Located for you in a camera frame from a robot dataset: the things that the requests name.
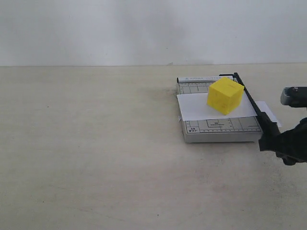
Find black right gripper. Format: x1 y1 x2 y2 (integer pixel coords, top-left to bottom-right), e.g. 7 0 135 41
259 118 307 165

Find black cutter blade arm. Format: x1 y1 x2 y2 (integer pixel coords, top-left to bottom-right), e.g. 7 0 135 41
219 73 280 140

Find yellow foam cube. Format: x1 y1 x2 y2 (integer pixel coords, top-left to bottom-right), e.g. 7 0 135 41
207 77 245 115

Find grey paper cutter base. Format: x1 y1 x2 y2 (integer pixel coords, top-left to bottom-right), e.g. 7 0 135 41
177 75 262 143

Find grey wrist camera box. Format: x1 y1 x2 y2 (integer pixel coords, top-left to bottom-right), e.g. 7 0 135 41
280 86 307 108

